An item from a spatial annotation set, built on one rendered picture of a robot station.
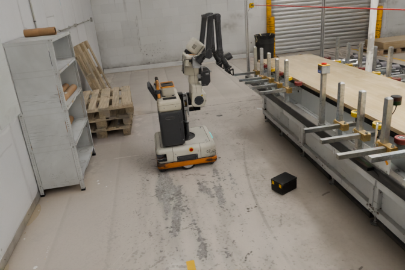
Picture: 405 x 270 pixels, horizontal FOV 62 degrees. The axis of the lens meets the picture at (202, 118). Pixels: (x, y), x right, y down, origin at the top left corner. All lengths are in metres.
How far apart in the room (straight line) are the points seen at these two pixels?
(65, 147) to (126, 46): 6.38
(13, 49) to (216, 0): 7.13
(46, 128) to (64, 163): 0.39
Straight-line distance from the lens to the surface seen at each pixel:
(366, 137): 2.49
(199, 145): 3.73
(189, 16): 9.73
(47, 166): 3.76
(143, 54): 9.73
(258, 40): 9.28
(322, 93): 2.90
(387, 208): 2.93
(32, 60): 3.45
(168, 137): 3.67
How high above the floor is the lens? 1.80
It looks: 20 degrees down
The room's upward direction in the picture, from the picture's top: 5 degrees counter-clockwise
